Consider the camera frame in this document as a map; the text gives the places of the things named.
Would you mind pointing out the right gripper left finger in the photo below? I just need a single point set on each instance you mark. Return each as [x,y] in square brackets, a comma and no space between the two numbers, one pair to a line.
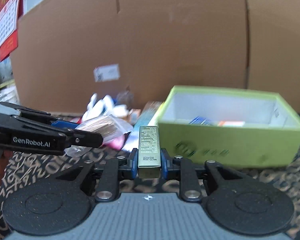
[128,166]

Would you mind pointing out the patterned black tan cloth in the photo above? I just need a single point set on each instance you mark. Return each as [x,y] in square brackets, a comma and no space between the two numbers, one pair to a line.
[25,169]

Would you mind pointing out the white storage shelf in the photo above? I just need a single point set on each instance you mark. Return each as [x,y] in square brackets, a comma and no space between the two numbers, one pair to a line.
[8,92]

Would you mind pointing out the large brown cardboard box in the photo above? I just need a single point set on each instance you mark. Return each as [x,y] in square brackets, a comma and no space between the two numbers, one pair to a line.
[249,44]

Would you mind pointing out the green cardboard box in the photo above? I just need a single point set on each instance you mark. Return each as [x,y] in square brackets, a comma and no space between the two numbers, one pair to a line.
[235,127]

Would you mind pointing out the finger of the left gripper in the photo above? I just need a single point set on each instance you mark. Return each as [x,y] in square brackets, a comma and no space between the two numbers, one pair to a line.
[78,137]

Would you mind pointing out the red wall calendar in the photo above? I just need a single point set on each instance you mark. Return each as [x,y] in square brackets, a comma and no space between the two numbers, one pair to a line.
[10,11]

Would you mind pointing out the white shipping label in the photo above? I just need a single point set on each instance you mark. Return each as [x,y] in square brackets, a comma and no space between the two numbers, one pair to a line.
[107,73]

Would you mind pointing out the silver rectangular cosmetic box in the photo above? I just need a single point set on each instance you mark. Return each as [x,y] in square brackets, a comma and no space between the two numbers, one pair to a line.
[149,155]

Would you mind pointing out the clear plastic packet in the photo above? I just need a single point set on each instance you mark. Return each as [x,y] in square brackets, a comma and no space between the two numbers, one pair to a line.
[105,128]

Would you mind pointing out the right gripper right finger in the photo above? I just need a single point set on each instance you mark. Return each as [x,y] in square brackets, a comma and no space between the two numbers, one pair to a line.
[170,167]

